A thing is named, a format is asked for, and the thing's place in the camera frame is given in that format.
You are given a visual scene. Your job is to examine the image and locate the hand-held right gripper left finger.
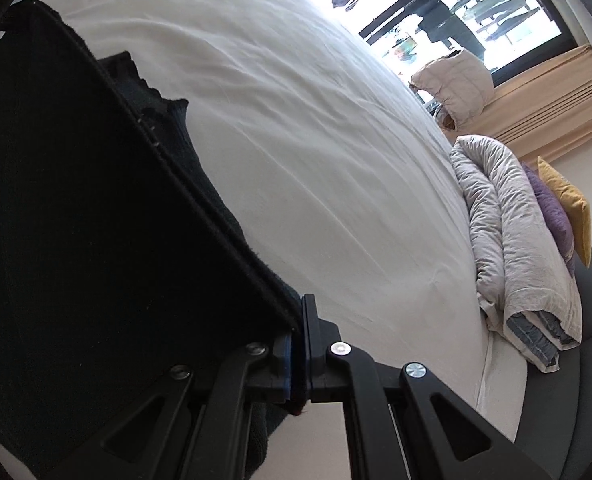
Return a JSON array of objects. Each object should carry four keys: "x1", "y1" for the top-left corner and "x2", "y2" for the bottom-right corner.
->
[{"x1": 50, "y1": 332, "x2": 297, "y2": 480}]

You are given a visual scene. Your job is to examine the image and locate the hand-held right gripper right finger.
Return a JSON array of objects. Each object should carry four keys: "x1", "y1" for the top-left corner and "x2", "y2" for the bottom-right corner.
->
[{"x1": 301, "y1": 294, "x2": 567, "y2": 480}]

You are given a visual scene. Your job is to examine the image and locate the dark green sweater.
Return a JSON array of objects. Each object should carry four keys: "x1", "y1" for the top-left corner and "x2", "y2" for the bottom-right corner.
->
[{"x1": 0, "y1": 0, "x2": 309, "y2": 480}]

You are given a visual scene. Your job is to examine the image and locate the folded grey duvet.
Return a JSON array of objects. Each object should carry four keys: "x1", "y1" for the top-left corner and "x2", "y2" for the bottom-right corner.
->
[{"x1": 448, "y1": 135, "x2": 584, "y2": 373}]

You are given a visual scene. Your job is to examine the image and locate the round bed with white sheet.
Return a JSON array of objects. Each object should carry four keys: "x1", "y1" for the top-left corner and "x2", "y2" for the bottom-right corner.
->
[{"x1": 6, "y1": 0, "x2": 532, "y2": 441}]

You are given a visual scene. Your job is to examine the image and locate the grey padded headboard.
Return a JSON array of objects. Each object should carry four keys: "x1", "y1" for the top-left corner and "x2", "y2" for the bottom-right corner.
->
[{"x1": 506, "y1": 250, "x2": 592, "y2": 480}]

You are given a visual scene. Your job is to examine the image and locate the purple pillow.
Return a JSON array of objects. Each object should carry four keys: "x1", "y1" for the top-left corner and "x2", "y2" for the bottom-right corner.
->
[{"x1": 521, "y1": 162, "x2": 577, "y2": 276}]

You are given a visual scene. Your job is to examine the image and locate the yellow pillow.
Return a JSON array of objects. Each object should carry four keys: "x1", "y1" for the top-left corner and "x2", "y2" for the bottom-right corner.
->
[{"x1": 536, "y1": 156, "x2": 592, "y2": 268}]

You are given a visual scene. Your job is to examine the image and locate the white puffer vest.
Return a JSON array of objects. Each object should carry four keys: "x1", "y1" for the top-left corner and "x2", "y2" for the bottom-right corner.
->
[{"x1": 410, "y1": 50, "x2": 494, "y2": 131}]

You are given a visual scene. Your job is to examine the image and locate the beige curtain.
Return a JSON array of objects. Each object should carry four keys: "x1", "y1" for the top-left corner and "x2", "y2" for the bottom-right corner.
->
[{"x1": 476, "y1": 44, "x2": 592, "y2": 161}]

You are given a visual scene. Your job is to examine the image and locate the row of hanging dark pants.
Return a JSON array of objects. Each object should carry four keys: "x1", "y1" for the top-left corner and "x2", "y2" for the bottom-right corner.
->
[{"x1": 426, "y1": 0, "x2": 532, "y2": 46}]

